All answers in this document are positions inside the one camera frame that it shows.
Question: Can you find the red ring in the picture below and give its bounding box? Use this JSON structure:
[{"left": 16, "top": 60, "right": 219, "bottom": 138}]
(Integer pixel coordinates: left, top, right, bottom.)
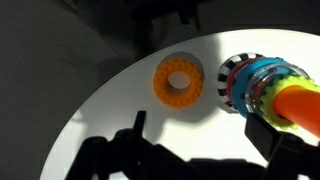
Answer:
[{"left": 227, "top": 58, "right": 255, "bottom": 108}]

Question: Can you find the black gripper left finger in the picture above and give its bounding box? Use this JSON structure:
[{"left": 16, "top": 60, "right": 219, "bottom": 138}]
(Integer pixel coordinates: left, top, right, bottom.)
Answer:
[{"left": 66, "top": 110, "right": 208, "bottom": 180}]

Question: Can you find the black white striped ring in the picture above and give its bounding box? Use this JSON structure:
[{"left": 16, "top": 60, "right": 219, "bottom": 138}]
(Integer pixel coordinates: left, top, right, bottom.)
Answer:
[{"left": 216, "top": 52, "right": 264, "bottom": 113}]

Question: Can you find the yellow-green bumpy ring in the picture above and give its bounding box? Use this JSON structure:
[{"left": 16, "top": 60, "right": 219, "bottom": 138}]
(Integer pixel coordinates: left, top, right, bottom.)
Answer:
[{"left": 259, "top": 74, "right": 320, "bottom": 131}]

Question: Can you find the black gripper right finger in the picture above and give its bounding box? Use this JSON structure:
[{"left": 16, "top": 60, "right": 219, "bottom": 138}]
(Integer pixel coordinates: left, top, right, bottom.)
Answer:
[{"left": 244, "top": 113, "right": 320, "bottom": 180}]

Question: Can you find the orange stacker stand post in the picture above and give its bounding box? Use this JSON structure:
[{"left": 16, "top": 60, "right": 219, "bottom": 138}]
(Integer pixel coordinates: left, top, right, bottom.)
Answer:
[{"left": 272, "top": 84, "right": 320, "bottom": 138}]

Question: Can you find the clear bead-filled ring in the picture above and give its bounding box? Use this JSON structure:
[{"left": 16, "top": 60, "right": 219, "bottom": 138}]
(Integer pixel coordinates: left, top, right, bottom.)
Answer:
[{"left": 244, "top": 63, "right": 311, "bottom": 116}]

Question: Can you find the blue ring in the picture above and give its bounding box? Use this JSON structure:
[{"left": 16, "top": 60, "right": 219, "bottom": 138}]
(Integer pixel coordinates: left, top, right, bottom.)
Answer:
[{"left": 231, "top": 57, "right": 291, "bottom": 119}]

